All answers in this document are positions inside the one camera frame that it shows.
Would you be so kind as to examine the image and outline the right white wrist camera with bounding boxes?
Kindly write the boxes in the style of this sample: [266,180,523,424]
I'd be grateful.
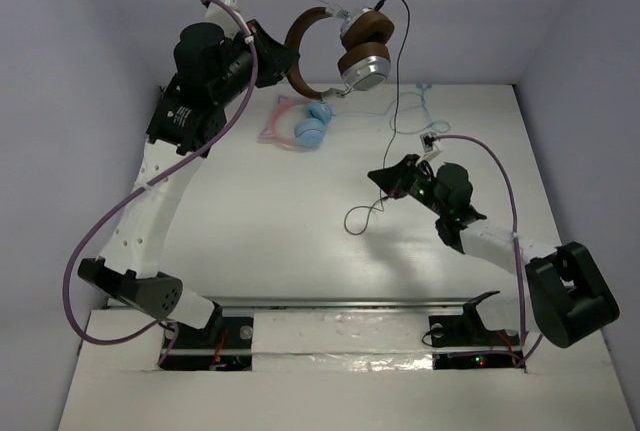
[417,132,442,163]

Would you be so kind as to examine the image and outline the brown silver headphones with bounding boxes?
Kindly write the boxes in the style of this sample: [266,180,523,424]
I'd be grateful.
[285,3,395,100]

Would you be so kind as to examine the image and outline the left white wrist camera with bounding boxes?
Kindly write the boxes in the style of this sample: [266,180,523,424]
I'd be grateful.
[200,0,240,23]

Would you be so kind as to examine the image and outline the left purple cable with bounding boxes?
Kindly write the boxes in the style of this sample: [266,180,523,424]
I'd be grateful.
[61,0,259,367]

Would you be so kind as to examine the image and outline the pink blue cat headphones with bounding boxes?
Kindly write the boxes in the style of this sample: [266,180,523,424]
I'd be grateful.
[258,95,335,149]

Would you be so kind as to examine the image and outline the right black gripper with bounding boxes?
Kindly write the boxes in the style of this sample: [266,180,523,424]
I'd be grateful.
[368,154,448,218]

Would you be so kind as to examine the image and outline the left side table rail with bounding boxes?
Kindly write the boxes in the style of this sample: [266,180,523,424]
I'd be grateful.
[155,86,175,118]

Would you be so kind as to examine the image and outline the black headphone cable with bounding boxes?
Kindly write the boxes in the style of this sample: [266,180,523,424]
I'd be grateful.
[342,0,412,236]

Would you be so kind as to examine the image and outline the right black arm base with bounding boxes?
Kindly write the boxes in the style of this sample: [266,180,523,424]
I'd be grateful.
[421,291,524,370]

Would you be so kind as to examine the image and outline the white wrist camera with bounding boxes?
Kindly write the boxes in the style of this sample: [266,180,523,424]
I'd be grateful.
[417,132,442,163]
[200,0,240,23]

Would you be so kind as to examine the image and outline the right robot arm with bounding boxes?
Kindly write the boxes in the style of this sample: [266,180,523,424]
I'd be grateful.
[367,154,620,348]

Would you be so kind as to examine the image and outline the aluminium mounting rail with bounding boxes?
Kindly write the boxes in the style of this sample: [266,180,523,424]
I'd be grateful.
[107,295,471,311]

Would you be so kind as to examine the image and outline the light blue headphone cable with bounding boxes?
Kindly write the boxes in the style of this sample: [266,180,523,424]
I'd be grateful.
[333,82,451,135]

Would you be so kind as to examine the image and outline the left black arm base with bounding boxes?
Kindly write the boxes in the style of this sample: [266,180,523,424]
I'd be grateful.
[158,306,254,372]

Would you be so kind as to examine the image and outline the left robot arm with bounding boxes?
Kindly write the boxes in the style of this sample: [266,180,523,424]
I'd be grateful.
[78,20,299,345]

